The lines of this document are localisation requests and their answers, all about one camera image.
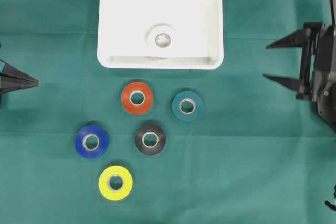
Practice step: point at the red tape roll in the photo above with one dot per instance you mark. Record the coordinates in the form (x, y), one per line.
(137, 87)

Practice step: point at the green table cloth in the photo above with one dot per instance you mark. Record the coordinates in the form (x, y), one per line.
(255, 155)

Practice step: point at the blue tape roll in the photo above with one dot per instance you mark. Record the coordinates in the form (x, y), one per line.
(83, 134)

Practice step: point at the white tape roll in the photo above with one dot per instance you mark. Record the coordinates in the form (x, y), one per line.
(162, 41)

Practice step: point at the yellow tape roll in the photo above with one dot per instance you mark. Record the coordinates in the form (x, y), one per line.
(104, 183)

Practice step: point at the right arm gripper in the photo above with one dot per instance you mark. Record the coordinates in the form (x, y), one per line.
(322, 88)

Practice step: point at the teal green tape roll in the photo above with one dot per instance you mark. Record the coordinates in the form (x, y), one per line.
(194, 99)

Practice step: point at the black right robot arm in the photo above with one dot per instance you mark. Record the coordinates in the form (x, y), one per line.
(307, 60)

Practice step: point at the white plastic case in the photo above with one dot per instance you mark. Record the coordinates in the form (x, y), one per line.
(123, 26)

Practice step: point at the black tape roll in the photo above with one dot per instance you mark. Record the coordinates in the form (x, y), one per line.
(146, 130)

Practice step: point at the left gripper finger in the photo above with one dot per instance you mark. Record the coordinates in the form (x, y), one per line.
(8, 70)
(7, 87)

